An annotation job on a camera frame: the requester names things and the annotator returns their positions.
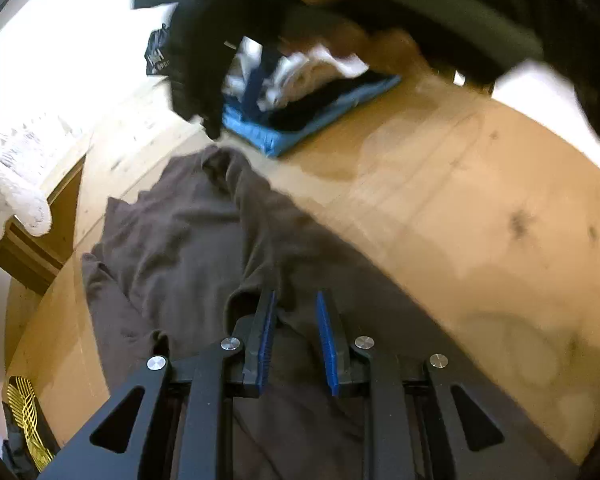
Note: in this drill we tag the person's right forearm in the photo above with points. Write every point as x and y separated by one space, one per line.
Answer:
480 20

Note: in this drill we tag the blue folded garment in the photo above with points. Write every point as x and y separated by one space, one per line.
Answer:
280 137

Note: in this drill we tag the black shirt with gold print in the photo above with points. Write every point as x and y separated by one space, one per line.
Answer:
25 420

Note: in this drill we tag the small wooden table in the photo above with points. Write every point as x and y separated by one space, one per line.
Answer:
40 250

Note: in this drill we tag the white lace tablecloth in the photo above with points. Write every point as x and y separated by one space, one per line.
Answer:
15 180

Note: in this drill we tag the person's right hand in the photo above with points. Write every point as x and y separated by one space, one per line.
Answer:
380 45

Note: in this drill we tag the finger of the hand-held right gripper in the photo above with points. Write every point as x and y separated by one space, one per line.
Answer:
195 85

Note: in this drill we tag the brown long-sleeve shirt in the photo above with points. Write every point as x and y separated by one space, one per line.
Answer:
190 250

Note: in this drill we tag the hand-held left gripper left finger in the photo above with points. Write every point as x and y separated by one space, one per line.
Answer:
267 345

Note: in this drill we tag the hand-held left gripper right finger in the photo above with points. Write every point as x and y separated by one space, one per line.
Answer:
327 350

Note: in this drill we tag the black folded garment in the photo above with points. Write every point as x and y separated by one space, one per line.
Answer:
325 100

